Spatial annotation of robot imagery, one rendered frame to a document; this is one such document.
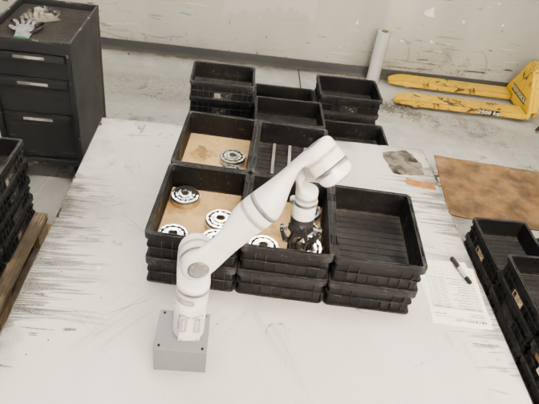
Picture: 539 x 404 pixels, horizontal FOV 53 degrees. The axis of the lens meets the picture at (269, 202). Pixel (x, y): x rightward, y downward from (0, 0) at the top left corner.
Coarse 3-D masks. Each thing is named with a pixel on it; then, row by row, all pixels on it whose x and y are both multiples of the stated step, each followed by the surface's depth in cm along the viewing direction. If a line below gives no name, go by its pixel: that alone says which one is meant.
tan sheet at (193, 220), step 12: (204, 192) 202; (216, 192) 203; (168, 204) 194; (204, 204) 197; (216, 204) 198; (228, 204) 199; (168, 216) 189; (180, 216) 190; (192, 216) 191; (204, 216) 192; (192, 228) 186; (204, 228) 187
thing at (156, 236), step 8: (168, 168) 195; (200, 168) 197; (208, 168) 198; (216, 168) 198; (168, 176) 191; (248, 176) 197; (248, 184) 193; (160, 192) 185; (152, 208) 176; (152, 216) 175; (144, 232) 168; (152, 232) 167; (160, 232) 168; (160, 240) 168; (168, 240) 168; (176, 240) 168
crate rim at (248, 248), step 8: (256, 176) 198; (264, 176) 198; (272, 176) 199; (320, 184) 199; (248, 192) 189; (328, 192) 195; (328, 200) 191; (328, 208) 188; (328, 216) 184; (328, 224) 181; (240, 248) 170; (248, 248) 168; (256, 248) 168; (264, 248) 168; (272, 248) 168; (280, 248) 169; (280, 256) 169; (288, 256) 169; (296, 256) 169; (304, 256) 168; (312, 256) 168; (320, 256) 168; (328, 256) 169
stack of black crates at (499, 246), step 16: (480, 224) 291; (496, 224) 291; (512, 224) 291; (464, 240) 299; (480, 240) 280; (496, 240) 292; (512, 240) 294; (528, 240) 285; (480, 256) 277; (496, 256) 282; (480, 272) 275; (496, 272) 260
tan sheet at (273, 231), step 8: (288, 208) 201; (280, 216) 197; (288, 216) 197; (272, 224) 193; (264, 232) 189; (272, 232) 189; (280, 232) 190; (288, 232) 190; (280, 240) 186; (320, 240) 189
